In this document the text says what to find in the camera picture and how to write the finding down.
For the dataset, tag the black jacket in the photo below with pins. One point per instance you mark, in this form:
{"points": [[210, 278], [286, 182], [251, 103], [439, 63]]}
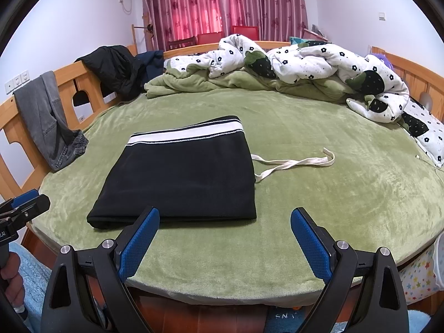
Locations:
{"points": [[111, 66]]}

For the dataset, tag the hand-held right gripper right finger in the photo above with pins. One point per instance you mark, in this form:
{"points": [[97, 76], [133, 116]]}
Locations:
{"points": [[310, 246]]}

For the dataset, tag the teal pillow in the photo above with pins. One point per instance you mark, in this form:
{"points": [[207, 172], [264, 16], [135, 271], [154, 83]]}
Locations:
{"points": [[298, 41]]}

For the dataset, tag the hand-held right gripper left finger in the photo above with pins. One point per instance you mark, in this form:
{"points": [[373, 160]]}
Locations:
{"points": [[138, 242]]}

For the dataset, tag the red chair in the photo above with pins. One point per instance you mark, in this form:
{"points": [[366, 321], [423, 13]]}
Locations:
{"points": [[210, 38], [245, 33]]}

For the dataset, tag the dark wooden chair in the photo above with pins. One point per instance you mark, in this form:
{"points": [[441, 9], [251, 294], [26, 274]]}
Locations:
{"points": [[182, 42]]}

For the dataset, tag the red flower print curtain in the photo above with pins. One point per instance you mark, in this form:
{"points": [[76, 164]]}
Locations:
{"points": [[208, 7]]}

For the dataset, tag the person's left hand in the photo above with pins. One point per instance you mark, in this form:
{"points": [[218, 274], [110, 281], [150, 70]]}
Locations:
{"points": [[12, 277]]}

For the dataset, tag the wooden coat stand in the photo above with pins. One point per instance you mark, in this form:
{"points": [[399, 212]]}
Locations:
{"points": [[134, 36]]}

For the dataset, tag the black pants with white waistband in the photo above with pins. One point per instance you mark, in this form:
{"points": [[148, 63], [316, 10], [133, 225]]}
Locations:
{"points": [[180, 177]]}

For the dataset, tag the white flower print quilt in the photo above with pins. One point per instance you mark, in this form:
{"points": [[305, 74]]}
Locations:
{"points": [[312, 59]]}

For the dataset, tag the navy blue garment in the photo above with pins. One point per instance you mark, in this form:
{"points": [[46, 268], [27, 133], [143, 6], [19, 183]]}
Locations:
{"points": [[152, 64]]}

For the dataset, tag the dark blue printed cloth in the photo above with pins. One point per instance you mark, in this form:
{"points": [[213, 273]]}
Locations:
{"points": [[288, 321]]}

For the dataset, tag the crumpled green blanket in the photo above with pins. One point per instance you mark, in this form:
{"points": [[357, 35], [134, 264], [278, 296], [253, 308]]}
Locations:
{"points": [[180, 85]]}

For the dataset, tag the person's light blue fleece clothing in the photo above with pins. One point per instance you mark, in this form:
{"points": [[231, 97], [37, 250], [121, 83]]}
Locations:
{"points": [[33, 274]]}

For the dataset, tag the grey jeans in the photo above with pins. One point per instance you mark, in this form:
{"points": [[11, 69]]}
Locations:
{"points": [[45, 111]]}

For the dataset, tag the white wall socket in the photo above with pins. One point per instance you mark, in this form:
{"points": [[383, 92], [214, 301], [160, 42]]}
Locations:
{"points": [[26, 77], [18, 82], [9, 87]]}

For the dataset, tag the green fleece bed sheet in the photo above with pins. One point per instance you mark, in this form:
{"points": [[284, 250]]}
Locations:
{"points": [[312, 128]]}

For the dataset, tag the star print cloth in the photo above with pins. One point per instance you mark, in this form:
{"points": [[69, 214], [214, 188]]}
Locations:
{"points": [[419, 274]]}

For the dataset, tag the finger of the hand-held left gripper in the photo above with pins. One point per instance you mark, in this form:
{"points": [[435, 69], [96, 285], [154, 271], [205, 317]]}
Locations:
{"points": [[34, 206], [24, 199]]}

